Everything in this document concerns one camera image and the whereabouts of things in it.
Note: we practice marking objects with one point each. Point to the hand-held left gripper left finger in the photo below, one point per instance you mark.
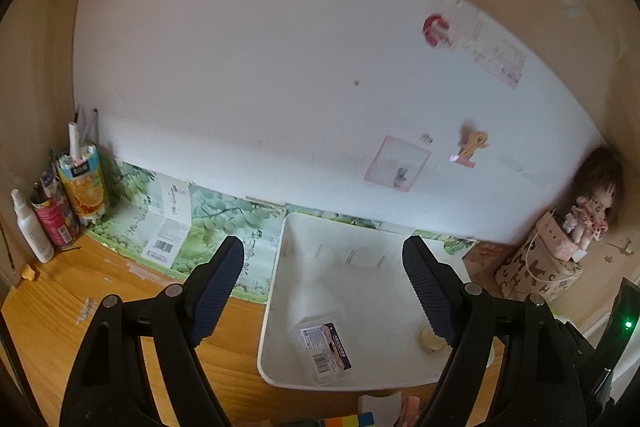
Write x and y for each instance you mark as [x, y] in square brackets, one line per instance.
[215, 289]

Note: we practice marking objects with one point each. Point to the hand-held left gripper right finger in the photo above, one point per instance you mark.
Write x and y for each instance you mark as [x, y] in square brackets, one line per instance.
[427, 292]

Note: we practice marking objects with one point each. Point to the white plastic bin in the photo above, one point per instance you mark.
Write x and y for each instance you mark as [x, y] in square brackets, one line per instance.
[350, 297]

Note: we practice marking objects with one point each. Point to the pink round case clear packaging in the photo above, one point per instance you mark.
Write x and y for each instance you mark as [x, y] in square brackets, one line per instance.
[410, 412]

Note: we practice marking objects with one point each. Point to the white card box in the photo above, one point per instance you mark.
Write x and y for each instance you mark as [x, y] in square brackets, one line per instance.
[380, 406]

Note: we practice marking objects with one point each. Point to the colourful puzzle cube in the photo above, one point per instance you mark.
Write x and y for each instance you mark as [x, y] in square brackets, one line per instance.
[350, 421]

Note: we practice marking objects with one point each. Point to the round beige disc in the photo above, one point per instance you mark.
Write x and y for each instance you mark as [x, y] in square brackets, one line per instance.
[429, 345]

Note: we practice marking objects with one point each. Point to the brown cardboard with red drawing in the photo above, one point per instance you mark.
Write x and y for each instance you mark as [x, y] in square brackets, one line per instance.
[487, 262]

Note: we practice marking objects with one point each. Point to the green grape print cardboard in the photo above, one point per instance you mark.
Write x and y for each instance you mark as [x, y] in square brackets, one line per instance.
[210, 212]

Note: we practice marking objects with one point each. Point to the letter print bag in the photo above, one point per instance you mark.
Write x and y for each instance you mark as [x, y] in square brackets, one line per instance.
[525, 272]

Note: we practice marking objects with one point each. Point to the small clear labelled plastic box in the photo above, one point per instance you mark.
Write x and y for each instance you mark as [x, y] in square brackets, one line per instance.
[322, 347]

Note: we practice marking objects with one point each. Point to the pink box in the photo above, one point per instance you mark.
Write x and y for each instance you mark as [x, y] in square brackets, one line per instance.
[555, 237]

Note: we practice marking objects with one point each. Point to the brown-haired doll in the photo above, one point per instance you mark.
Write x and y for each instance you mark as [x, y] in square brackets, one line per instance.
[592, 212]

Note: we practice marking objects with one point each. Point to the orange juice carton holder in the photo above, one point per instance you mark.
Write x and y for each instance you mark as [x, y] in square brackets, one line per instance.
[87, 187]

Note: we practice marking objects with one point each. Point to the pink can holder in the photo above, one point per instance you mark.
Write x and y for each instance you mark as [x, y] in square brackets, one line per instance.
[52, 219]

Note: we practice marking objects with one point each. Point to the small yellow object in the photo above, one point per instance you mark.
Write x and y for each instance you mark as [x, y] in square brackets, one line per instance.
[28, 273]

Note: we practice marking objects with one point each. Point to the white spray bottle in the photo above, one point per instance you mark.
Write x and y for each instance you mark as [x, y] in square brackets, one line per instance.
[35, 237]

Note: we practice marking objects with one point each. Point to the pink-framed wall sticker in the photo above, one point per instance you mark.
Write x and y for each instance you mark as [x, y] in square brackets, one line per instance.
[395, 164]

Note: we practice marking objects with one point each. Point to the yellow pony wall sticker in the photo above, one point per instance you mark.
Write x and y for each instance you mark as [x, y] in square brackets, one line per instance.
[472, 144]

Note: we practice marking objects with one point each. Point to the translucent paper wall label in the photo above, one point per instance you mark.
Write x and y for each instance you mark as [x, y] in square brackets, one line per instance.
[495, 52]

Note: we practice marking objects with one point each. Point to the red wall sticker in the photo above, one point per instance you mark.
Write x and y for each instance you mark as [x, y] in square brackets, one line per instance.
[435, 29]

